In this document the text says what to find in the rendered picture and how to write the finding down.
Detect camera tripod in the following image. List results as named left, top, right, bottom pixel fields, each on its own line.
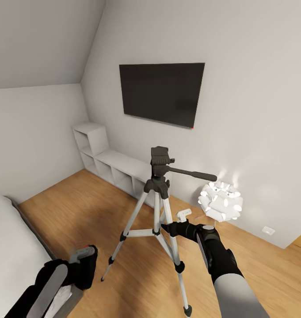
left=101, top=146, right=217, bottom=318

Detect digital camera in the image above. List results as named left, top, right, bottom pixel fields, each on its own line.
left=75, top=245, right=98, bottom=290

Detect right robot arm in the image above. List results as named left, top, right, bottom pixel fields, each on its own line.
left=161, top=208, right=271, bottom=318

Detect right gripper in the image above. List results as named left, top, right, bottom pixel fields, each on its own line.
left=161, top=219, right=190, bottom=238

